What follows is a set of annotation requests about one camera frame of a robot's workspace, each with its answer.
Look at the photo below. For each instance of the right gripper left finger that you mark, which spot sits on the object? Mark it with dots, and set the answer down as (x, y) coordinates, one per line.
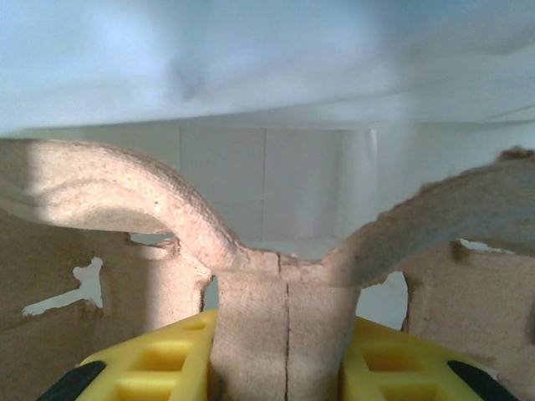
(159, 359)

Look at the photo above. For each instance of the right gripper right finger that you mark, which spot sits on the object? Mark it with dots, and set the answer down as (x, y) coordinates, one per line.
(397, 363)

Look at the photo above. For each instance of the brown pulp cup carrier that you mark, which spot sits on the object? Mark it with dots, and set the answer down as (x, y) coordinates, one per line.
(267, 313)

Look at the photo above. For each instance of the white and green paper bag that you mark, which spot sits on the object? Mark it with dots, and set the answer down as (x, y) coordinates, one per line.
(267, 62)

